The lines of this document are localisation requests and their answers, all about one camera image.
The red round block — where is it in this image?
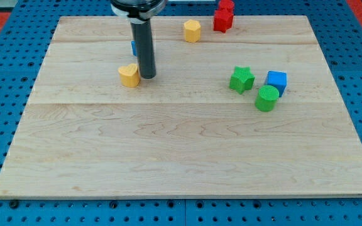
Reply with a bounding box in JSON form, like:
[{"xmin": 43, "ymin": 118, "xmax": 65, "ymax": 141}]
[{"xmin": 217, "ymin": 0, "xmax": 235, "ymax": 14}]

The green star block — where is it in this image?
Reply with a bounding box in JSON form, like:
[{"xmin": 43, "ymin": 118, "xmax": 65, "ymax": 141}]
[{"xmin": 229, "ymin": 66, "xmax": 255, "ymax": 94}]

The yellow hexagon block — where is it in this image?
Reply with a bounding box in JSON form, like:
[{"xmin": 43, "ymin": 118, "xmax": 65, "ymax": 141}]
[{"xmin": 183, "ymin": 19, "xmax": 201, "ymax": 43}]

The yellow heart block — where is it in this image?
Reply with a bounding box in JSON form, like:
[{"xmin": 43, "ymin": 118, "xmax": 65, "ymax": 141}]
[{"xmin": 118, "ymin": 63, "xmax": 140, "ymax": 88}]

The light wooden board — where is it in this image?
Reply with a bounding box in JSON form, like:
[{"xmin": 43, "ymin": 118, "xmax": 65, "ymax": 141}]
[{"xmin": 0, "ymin": 16, "xmax": 362, "ymax": 200}]

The green cylinder block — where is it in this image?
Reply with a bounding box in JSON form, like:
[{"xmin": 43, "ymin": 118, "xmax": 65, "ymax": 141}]
[{"xmin": 255, "ymin": 85, "xmax": 279, "ymax": 112}]

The blue cube block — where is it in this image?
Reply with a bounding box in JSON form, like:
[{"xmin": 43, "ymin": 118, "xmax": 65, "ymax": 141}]
[{"xmin": 265, "ymin": 70, "xmax": 287, "ymax": 97}]

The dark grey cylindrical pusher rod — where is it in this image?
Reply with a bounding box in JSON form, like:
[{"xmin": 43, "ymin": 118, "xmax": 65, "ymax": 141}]
[{"xmin": 131, "ymin": 20, "xmax": 156, "ymax": 79}]

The blue block behind rod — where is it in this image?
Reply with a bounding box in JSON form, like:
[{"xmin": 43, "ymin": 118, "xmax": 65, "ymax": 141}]
[{"xmin": 131, "ymin": 40, "xmax": 137, "ymax": 56}]

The red star block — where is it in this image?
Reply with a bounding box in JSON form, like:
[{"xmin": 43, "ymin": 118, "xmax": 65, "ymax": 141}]
[{"xmin": 213, "ymin": 9, "xmax": 234, "ymax": 33}]

